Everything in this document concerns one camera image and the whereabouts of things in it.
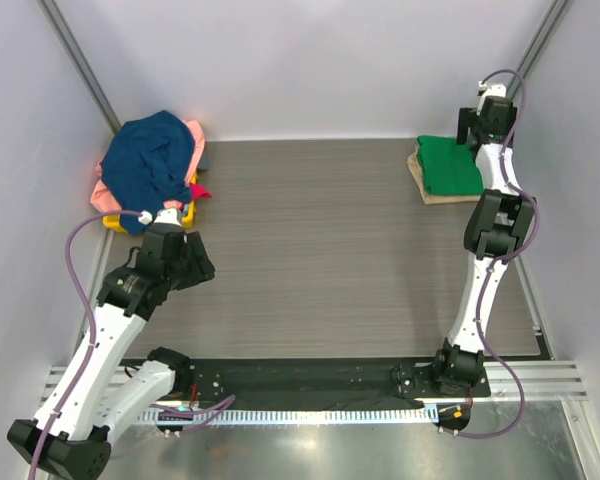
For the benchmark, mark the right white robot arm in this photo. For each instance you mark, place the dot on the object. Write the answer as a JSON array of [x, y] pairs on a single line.
[[496, 232]]

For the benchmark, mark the aluminium frame rail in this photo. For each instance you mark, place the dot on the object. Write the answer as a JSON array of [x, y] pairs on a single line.
[[541, 381]]

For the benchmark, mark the pink t-shirt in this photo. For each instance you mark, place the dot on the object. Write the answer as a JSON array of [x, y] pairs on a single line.
[[103, 200]]

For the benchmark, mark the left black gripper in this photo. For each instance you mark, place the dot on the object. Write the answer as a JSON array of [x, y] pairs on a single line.
[[201, 266]]

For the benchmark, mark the magenta cloth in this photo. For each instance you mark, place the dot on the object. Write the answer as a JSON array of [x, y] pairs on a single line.
[[199, 192]]

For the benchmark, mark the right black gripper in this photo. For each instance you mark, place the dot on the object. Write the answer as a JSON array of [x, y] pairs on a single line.
[[467, 117]]

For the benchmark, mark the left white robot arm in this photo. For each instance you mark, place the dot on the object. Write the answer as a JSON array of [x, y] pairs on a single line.
[[72, 435]]

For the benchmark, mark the folded beige t-shirt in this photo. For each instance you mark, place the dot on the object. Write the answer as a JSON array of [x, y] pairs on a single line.
[[417, 174]]

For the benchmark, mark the yellow plastic bin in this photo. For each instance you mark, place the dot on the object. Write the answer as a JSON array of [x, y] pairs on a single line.
[[187, 219]]

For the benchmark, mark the green t-shirt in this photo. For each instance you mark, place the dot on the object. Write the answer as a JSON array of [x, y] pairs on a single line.
[[449, 169]]

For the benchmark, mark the navy blue t-shirt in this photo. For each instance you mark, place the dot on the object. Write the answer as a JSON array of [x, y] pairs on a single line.
[[145, 165]]

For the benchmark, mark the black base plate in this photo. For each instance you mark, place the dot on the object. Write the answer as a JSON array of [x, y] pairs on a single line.
[[329, 384]]

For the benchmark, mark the slotted cable duct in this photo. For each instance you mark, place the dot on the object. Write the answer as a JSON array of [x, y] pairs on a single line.
[[230, 418]]

